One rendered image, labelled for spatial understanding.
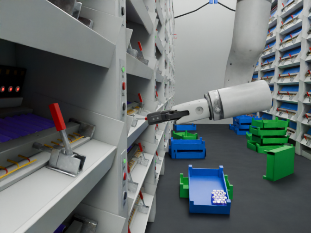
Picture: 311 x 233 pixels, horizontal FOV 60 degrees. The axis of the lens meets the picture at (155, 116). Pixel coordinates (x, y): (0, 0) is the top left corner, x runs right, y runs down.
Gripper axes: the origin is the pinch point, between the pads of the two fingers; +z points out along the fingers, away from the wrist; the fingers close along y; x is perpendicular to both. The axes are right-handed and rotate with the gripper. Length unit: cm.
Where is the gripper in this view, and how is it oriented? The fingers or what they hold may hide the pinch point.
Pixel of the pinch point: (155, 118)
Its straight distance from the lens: 77.0
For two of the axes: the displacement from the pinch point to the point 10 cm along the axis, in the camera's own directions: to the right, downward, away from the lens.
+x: -2.2, -9.7, -0.8
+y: 0.9, -1.0, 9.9
